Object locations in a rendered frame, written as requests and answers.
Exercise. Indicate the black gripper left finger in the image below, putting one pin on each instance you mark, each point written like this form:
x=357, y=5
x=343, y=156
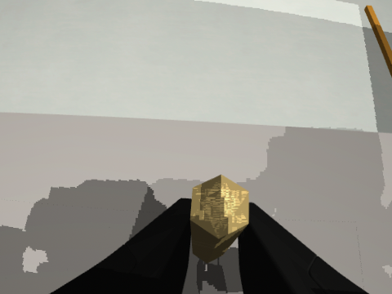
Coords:
x=154, y=261

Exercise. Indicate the orange rectangular rod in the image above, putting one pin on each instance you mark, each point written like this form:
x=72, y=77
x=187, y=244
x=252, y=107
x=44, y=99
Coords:
x=380, y=36

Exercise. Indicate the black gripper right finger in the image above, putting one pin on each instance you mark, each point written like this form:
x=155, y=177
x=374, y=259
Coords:
x=272, y=261

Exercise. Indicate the grey rectangular floor panel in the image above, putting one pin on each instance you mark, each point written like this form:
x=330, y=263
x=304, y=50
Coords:
x=74, y=188

